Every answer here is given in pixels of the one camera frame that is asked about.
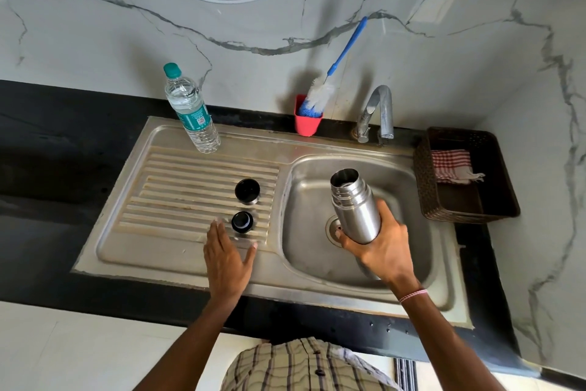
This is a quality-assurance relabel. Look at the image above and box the person's left hand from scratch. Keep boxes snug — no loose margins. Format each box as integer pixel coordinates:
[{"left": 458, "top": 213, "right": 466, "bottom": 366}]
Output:
[{"left": 203, "top": 220, "right": 258, "bottom": 301}]

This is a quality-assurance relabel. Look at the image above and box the person's right hand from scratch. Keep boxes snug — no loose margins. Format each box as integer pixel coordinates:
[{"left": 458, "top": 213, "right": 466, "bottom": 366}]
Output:
[{"left": 335, "top": 198, "right": 415, "bottom": 288}]

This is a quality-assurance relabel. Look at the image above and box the stainless steel thermos flask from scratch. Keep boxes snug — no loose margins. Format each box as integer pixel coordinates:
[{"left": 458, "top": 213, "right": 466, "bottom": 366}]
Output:
[{"left": 330, "top": 168, "right": 382, "bottom": 245}]

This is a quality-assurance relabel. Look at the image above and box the person's right forearm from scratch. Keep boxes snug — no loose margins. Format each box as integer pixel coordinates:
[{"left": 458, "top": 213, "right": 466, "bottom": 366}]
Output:
[{"left": 388, "top": 274, "right": 506, "bottom": 391}]

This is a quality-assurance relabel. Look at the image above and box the person's left forearm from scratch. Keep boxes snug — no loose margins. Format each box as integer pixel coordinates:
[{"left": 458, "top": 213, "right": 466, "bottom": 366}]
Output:
[{"left": 134, "top": 292, "right": 241, "bottom": 391}]

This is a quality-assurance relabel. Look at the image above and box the black flask stopper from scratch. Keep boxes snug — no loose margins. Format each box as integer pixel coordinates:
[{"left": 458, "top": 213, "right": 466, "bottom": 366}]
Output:
[{"left": 231, "top": 211, "right": 254, "bottom": 234}]

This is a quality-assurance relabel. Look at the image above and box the stainless steel sink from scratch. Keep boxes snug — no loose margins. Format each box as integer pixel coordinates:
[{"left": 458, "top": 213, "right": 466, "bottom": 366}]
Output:
[{"left": 71, "top": 116, "right": 474, "bottom": 330}]

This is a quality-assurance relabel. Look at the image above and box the sink drain strainer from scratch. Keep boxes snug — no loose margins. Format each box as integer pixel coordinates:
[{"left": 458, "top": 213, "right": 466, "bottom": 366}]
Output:
[{"left": 325, "top": 215, "right": 344, "bottom": 248}]

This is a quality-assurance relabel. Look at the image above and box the black flask cup lid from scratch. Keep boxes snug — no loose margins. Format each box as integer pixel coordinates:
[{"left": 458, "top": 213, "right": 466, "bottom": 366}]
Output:
[{"left": 234, "top": 178, "right": 261, "bottom": 206}]

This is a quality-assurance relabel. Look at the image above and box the red checkered cloth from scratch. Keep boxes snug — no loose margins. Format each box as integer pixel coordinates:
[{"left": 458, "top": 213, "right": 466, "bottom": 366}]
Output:
[{"left": 431, "top": 149, "right": 485, "bottom": 185}]

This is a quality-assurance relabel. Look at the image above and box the red white wrist thread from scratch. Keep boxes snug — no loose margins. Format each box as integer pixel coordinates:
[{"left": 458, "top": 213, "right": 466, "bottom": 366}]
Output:
[{"left": 399, "top": 288, "right": 429, "bottom": 305}]

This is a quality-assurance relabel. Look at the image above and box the dark brown woven basket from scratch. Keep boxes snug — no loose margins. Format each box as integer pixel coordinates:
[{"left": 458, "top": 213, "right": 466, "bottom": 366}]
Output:
[{"left": 413, "top": 126, "right": 521, "bottom": 224}]

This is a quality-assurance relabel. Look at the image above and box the chrome sink faucet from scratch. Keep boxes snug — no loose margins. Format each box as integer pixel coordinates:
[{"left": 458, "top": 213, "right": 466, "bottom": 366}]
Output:
[{"left": 352, "top": 85, "right": 395, "bottom": 145}]

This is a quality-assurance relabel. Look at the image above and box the red plastic cup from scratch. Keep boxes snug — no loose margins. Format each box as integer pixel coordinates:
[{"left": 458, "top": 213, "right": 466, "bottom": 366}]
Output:
[{"left": 294, "top": 94, "right": 324, "bottom": 137}]

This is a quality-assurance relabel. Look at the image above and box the plaid shirt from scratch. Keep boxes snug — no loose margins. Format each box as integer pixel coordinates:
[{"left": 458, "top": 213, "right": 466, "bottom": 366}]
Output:
[{"left": 220, "top": 337, "right": 403, "bottom": 391}]

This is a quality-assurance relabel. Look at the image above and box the blue bottle brush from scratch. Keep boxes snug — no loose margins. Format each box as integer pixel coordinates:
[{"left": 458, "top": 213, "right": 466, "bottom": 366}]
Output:
[{"left": 298, "top": 16, "right": 368, "bottom": 119}]

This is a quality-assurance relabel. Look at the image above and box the clear plastic water bottle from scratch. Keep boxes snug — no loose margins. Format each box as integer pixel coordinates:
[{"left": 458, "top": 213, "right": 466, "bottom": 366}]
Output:
[{"left": 163, "top": 62, "right": 221, "bottom": 154}]

